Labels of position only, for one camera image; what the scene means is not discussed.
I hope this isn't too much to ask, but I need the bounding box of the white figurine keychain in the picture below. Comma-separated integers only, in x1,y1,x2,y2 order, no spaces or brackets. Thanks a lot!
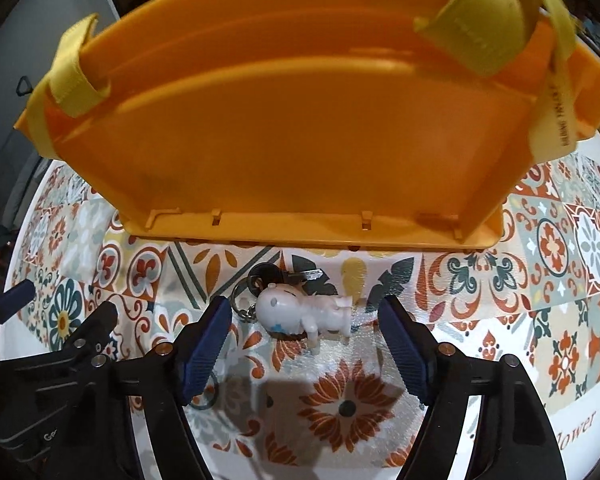
230,262,355,356

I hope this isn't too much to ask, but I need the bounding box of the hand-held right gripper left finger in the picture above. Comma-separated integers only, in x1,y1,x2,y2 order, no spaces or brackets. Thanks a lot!
112,296,234,480

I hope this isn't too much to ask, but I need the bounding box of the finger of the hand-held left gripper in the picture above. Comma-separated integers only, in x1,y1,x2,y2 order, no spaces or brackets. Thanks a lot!
62,302,119,367
0,280,36,319

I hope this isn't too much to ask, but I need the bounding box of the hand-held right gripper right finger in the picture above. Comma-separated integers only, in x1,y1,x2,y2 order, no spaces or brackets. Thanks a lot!
377,295,568,480

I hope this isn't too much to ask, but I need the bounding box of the orange plastic tray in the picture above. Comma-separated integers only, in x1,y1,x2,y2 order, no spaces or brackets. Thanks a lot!
14,0,600,251

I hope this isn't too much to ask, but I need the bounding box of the yellow webbing strap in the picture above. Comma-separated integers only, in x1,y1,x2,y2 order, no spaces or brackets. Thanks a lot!
412,0,578,163
27,14,112,160

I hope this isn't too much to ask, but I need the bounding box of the patterned tile table mat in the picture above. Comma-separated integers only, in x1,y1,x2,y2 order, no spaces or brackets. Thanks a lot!
12,152,600,480

